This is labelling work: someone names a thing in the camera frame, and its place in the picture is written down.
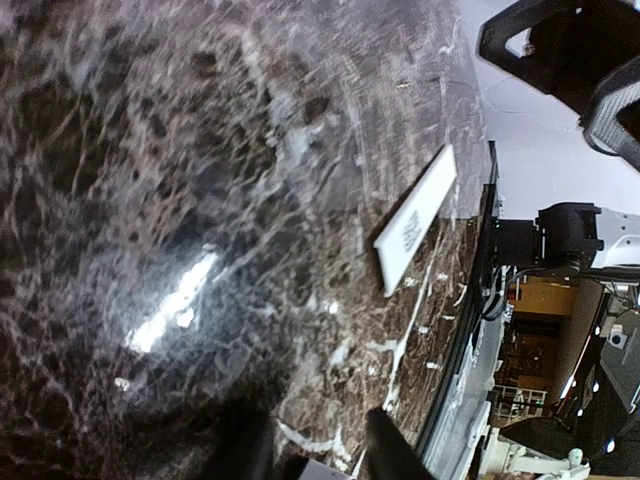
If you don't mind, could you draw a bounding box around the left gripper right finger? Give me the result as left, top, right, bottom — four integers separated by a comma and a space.
365, 407, 434, 480

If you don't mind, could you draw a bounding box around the white remote control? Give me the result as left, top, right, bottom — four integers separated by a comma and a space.
298, 459, 351, 480

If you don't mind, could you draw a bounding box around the black front rail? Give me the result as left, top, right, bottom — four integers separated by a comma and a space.
415, 140, 498, 460

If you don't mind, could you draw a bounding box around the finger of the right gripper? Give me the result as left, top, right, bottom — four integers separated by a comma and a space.
478, 1, 639, 115
582, 56, 639, 171

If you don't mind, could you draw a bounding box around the white remote battery cover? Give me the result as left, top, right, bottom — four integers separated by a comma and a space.
374, 144, 457, 297

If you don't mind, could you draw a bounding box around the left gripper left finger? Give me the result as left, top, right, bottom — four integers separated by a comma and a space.
197, 399, 275, 480

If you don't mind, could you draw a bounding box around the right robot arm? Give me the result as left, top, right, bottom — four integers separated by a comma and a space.
478, 1, 639, 280

